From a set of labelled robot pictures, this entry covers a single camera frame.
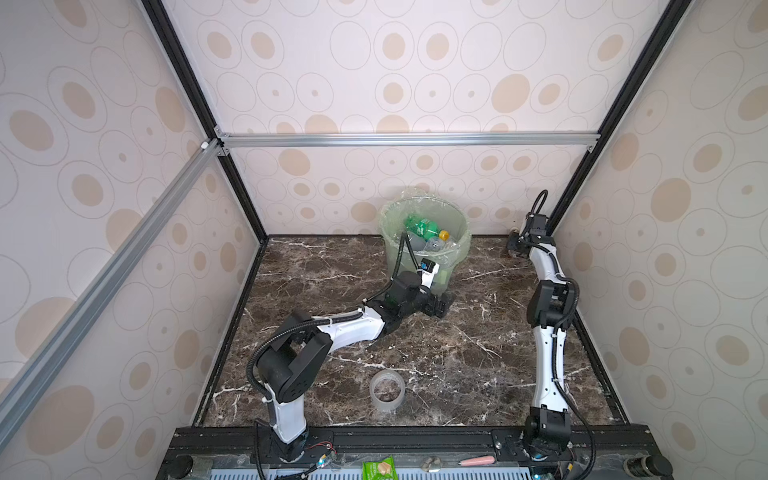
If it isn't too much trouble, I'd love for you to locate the clear crushed bottle white cap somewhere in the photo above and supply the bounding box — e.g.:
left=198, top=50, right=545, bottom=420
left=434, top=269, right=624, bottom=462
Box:
left=408, top=232, right=457, bottom=253

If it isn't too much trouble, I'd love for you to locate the green Sprite bottle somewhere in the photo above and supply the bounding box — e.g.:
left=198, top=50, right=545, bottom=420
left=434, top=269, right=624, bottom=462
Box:
left=404, top=214, right=451, bottom=240

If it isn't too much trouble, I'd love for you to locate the mesh bin with green liner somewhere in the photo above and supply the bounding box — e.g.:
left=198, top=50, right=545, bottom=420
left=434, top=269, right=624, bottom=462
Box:
left=379, top=187, right=471, bottom=295

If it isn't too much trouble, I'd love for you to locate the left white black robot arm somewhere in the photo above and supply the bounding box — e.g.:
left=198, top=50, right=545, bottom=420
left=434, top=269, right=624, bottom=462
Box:
left=245, top=233, right=452, bottom=448

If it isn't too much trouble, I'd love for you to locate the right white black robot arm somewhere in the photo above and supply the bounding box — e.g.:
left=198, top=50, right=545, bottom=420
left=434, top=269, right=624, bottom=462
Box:
left=507, top=189, right=597, bottom=479

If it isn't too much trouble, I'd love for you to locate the clear tape roll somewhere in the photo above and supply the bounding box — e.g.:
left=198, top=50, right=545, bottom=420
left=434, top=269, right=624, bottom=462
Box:
left=369, top=369, right=406, bottom=413

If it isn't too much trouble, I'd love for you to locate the pink pen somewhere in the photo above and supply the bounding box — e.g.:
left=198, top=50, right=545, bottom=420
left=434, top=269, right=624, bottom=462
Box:
left=459, top=455, right=496, bottom=467

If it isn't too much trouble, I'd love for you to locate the green snack packet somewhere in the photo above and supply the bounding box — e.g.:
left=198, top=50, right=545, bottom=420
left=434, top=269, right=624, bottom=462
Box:
left=362, top=457, right=398, bottom=480

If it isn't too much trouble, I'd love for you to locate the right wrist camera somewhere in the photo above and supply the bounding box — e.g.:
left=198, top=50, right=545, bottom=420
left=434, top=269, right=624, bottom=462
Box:
left=525, top=213, right=548, bottom=237

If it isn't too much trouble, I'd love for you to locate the back aluminium rail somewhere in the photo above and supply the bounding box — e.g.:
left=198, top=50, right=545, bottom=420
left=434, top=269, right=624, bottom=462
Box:
left=220, top=131, right=600, bottom=149

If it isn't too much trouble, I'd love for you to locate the aluminium rail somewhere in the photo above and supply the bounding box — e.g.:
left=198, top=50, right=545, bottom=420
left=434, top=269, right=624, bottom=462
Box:
left=1, top=138, right=223, bottom=448
left=220, top=131, right=600, bottom=149

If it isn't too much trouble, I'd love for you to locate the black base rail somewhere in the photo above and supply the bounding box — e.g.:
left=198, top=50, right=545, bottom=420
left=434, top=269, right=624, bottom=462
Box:
left=156, top=424, right=674, bottom=479

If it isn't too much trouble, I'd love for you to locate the left aluminium rail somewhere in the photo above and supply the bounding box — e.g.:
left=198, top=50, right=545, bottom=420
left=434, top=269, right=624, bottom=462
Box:
left=1, top=138, right=223, bottom=448

